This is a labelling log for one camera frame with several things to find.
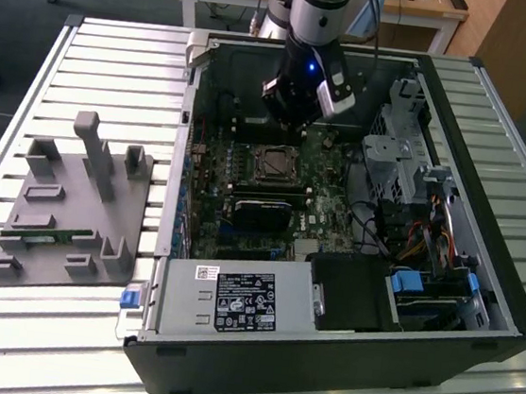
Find grey power supply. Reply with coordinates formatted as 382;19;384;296
151;246;331;354

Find CPU socket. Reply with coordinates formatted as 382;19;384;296
246;141;306;191

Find grey parts rack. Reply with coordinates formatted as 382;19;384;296
0;99;161;305

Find blue disk carrier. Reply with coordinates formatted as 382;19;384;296
387;266;427;300

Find black grey PC case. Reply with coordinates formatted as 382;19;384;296
116;21;526;394

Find black graphics card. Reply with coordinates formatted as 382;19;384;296
229;193;295;237

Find small dark wrist camera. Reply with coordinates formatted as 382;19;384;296
259;77;282;104

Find silver green CPU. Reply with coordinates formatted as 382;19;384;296
261;151;294;177

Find silver chipset heatsink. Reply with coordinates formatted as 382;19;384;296
291;236;325;263

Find green motherboard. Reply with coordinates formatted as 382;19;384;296
174;107;371;278

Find green RAM stick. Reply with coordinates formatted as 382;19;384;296
23;224;93;249

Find pale blue teach pendant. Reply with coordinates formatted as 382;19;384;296
348;0;391;39

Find silver metal drive cage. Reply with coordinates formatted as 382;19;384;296
354;73;471;215

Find orange yellow power wires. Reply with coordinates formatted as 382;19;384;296
397;212;461;272

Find black drive bay shroud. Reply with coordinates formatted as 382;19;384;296
299;248;407;341

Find metal CPU socket cover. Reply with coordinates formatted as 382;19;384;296
249;144;302;187

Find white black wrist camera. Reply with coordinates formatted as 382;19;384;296
312;45;363;123

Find blue plastic case latch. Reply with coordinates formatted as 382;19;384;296
119;284;148;314

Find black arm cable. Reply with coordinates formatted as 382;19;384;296
348;0;387;94

